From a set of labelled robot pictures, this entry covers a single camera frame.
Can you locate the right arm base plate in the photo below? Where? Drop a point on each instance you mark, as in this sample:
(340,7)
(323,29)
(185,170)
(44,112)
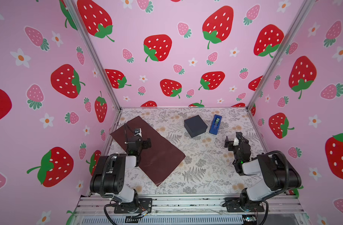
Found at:
(233,204)

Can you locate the blue tape dispenser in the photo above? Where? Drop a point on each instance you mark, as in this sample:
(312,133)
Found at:
(215,125)

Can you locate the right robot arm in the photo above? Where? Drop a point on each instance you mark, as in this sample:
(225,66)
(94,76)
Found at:
(278,175)

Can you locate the dark red wrapping paper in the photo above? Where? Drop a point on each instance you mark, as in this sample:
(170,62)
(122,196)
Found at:
(159,161)

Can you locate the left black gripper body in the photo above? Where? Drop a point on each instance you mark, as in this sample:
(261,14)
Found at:
(133,140)

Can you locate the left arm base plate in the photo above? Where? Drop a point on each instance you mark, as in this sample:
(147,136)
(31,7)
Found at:
(137,206)

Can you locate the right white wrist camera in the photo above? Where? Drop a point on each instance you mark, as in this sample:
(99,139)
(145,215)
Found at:
(238,138)

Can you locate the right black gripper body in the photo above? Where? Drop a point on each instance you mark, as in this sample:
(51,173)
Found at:
(241,142)

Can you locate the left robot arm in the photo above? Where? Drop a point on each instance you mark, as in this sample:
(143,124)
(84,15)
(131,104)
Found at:
(109,175)

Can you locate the dark navy gift box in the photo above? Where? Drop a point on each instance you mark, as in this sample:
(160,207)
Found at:
(195,126)

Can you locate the aluminium rail frame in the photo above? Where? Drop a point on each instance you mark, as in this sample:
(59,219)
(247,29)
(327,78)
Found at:
(202,209)

